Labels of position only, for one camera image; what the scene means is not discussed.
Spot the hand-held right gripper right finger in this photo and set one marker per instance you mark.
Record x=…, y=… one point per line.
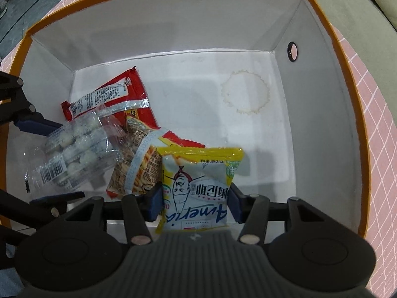
x=235, y=206

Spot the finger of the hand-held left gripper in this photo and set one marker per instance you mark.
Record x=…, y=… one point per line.
x=34, y=123
x=54, y=198

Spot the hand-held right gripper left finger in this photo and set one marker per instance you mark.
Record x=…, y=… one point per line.
x=154, y=204

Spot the yellow white snack packet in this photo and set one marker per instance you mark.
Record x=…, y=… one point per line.
x=198, y=189

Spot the orange brown printed snack packet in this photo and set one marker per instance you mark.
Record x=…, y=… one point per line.
x=139, y=158

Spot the clear packet of white balls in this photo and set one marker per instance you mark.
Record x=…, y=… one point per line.
x=74, y=152

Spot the red snack packet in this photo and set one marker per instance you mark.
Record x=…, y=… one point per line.
x=124, y=99

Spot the orange cardboard box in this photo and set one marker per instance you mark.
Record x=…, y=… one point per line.
x=310, y=105

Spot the pink checked tablecloth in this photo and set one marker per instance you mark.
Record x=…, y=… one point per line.
x=384, y=124

